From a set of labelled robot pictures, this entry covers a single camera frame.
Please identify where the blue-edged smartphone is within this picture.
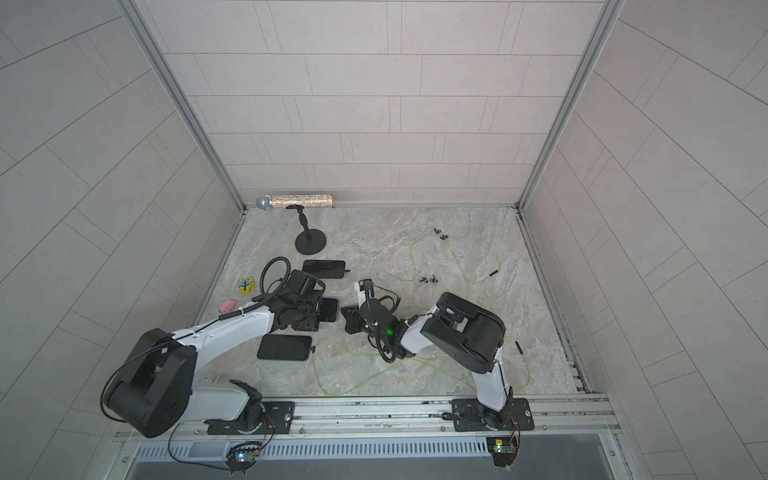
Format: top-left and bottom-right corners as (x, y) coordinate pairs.
(257, 334), (313, 361)
(318, 298), (339, 323)

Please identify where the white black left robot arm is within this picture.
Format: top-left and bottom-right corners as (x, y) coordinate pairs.
(100, 270), (325, 438)

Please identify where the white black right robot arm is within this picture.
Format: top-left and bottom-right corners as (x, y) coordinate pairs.
(341, 292), (513, 430)

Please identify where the far black smartphone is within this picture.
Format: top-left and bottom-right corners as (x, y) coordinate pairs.
(302, 259), (349, 279)

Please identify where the yellow tree eraser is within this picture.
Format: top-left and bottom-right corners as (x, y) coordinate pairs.
(238, 276), (255, 294)

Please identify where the black round microphone stand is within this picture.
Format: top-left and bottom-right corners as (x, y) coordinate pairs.
(286, 204), (327, 256)

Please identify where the pink eraser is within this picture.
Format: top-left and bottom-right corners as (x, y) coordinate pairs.
(218, 299), (238, 315)

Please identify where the glitter handheld microphone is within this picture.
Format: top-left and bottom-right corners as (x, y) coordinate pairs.
(256, 194), (333, 210)

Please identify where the left controller board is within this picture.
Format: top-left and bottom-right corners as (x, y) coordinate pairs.
(225, 441), (263, 475)

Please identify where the controller board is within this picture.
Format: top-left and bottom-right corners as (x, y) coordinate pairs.
(486, 436), (519, 468)
(225, 441), (263, 475)

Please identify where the right controller board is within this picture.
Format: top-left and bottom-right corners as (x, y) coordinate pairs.
(486, 436), (519, 468)

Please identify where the black corrugated left hose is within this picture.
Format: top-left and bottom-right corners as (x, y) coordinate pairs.
(99, 256), (293, 421)

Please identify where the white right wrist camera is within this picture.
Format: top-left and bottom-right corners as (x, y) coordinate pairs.
(354, 279), (375, 307)

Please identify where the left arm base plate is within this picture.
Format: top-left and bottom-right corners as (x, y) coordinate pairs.
(204, 401), (296, 436)

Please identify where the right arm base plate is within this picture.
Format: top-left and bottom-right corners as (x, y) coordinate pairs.
(451, 398), (535, 432)

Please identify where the aluminium front rail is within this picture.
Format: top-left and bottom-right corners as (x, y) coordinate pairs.
(113, 392), (622, 445)

